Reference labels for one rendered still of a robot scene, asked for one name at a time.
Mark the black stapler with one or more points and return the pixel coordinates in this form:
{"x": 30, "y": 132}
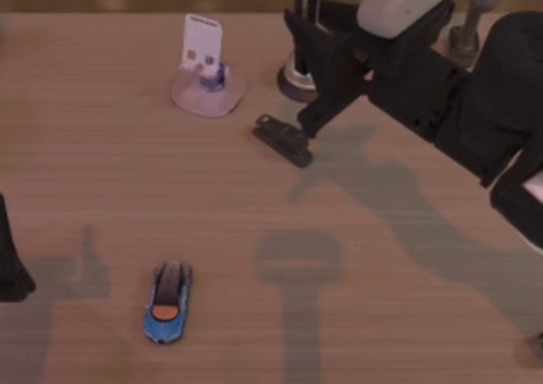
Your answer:
{"x": 282, "y": 139}

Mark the white phone stand clear base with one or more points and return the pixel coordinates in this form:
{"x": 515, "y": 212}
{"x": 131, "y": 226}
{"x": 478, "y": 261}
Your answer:
{"x": 205, "y": 72}

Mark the blue toy car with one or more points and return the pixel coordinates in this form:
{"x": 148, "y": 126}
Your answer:
{"x": 167, "y": 303}

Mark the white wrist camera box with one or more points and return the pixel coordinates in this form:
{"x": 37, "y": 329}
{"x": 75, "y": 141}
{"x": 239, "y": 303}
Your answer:
{"x": 401, "y": 4}

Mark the grey metal post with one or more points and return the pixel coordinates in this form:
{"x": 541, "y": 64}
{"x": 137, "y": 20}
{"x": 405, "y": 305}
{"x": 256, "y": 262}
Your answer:
{"x": 468, "y": 23}

